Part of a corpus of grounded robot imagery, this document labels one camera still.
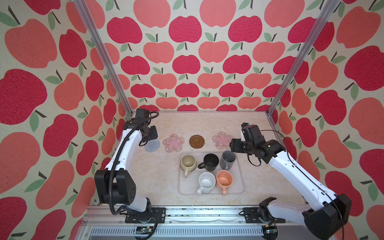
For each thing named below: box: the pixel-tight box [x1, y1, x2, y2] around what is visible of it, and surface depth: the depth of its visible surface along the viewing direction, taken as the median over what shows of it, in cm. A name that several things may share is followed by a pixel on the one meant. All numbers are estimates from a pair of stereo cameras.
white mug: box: [197, 172, 216, 195], surface depth 80 cm
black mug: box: [197, 153, 220, 172], surface depth 87 cm
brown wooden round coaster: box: [189, 134, 205, 149], surface depth 105 cm
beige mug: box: [180, 154, 197, 179], surface depth 85 cm
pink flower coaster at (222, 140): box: [211, 131, 233, 150], surface depth 107 cm
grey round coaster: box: [144, 138, 160, 153], surface depth 103 cm
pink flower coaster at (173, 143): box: [162, 134, 185, 153], surface depth 104 cm
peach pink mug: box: [216, 169, 234, 196], surface depth 81 cm
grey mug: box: [219, 150, 237, 171], surface depth 87 cm
